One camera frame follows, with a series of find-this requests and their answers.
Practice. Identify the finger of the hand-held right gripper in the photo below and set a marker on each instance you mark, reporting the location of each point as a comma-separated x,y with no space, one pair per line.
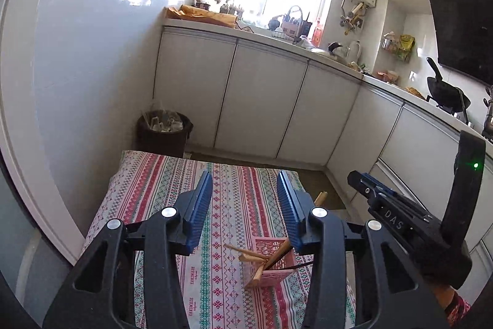
381,203

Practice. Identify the brown paper bag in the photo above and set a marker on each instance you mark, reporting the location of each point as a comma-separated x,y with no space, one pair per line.
204,16

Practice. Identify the metal sink faucet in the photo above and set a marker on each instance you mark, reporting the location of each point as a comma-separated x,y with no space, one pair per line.
294,16

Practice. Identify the person's right forearm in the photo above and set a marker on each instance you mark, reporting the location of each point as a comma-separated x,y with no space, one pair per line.
452,308

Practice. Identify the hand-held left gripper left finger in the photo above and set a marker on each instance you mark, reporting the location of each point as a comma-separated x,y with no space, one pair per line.
200,209

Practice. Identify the dark trash bin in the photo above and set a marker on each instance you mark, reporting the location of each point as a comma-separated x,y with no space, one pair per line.
161,144

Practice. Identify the pink lattice plastic basket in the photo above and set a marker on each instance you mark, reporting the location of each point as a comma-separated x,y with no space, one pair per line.
275,277

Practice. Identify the yellow green hanging packets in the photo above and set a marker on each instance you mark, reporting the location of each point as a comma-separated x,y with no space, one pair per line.
405,48

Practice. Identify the black wok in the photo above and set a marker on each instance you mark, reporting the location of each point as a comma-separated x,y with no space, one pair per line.
446,90

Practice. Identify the patterned red green tablecloth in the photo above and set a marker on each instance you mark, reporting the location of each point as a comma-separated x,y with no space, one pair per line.
238,198

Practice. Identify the white kitchen countertop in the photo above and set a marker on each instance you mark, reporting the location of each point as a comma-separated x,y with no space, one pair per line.
269,38

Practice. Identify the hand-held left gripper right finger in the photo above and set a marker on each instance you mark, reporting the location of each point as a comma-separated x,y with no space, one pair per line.
289,209

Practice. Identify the white kettle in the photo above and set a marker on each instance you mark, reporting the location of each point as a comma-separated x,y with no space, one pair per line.
355,52

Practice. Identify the dried plants on windowsill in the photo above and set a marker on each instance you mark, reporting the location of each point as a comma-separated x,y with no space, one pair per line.
227,5

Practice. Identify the water heater pipes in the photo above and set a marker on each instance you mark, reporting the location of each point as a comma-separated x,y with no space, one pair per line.
352,20

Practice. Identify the white kitchen base cabinets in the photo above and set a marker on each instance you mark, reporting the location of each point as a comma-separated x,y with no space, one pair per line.
262,101

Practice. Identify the red bottle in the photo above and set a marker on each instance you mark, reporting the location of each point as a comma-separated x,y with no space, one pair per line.
318,32

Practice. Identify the black range hood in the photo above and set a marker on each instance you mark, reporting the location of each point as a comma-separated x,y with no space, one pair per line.
462,24

